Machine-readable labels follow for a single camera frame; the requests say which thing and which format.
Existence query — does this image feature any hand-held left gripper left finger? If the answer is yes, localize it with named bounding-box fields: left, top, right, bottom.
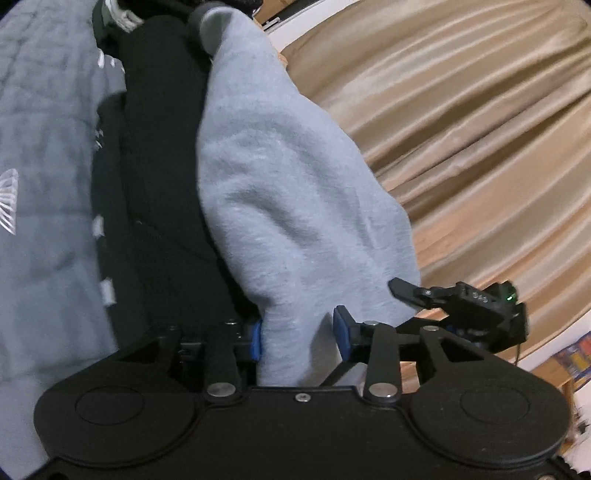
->
left=119, top=318, right=265, bottom=407

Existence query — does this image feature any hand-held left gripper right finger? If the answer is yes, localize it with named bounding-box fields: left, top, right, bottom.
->
left=332, top=305, right=498, bottom=406

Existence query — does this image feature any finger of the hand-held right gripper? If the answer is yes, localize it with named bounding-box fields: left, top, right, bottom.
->
left=396, top=315, right=452, bottom=340
left=388, top=277, right=459, bottom=310

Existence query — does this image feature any grey sweatshirt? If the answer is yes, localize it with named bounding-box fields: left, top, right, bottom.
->
left=187, top=2, right=422, bottom=389

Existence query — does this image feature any colourful printed box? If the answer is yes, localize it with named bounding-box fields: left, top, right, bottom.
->
left=549, top=331, right=591, bottom=394

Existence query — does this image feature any beige curtain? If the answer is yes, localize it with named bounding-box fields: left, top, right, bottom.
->
left=257, top=0, right=591, bottom=371

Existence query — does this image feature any black white striped garment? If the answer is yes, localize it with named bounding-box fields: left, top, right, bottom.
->
left=89, top=46, right=139, bottom=334

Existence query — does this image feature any black folded garment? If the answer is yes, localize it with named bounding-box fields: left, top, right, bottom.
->
left=90, top=0, right=260, bottom=352

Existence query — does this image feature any dark grey printed quilt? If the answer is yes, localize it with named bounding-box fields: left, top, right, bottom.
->
left=0, top=0, right=129, bottom=480

